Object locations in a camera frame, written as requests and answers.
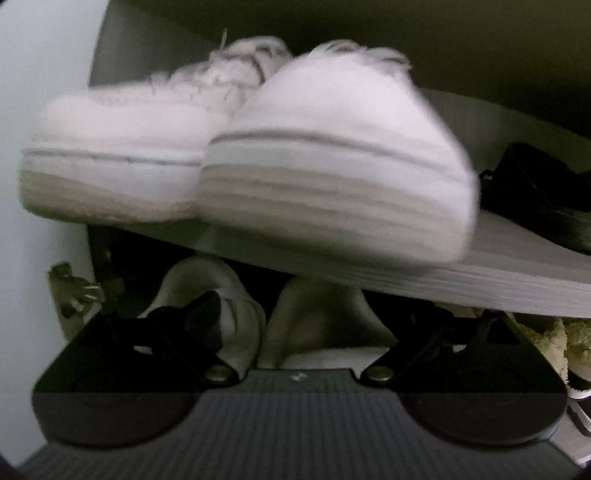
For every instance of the white cabinet door left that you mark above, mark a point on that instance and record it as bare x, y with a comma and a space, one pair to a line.
47, 49

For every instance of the white chunky sneaker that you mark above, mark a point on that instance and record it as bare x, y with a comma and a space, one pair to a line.
317, 325
242, 318

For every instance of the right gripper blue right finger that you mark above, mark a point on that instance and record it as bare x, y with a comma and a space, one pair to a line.
422, 336

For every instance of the yellow-green shoe on shelf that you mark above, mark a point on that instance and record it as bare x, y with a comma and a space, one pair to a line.
549, 336

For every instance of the cream nike sneaker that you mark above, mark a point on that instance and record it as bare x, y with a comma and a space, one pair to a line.
132, 152
341, 153

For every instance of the metal door hinge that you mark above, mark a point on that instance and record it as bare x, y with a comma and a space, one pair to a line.
73, 296

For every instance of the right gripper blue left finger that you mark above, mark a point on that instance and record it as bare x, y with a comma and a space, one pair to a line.
186, 336

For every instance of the dark slipper on shelf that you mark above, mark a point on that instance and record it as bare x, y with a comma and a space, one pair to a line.
541, 193

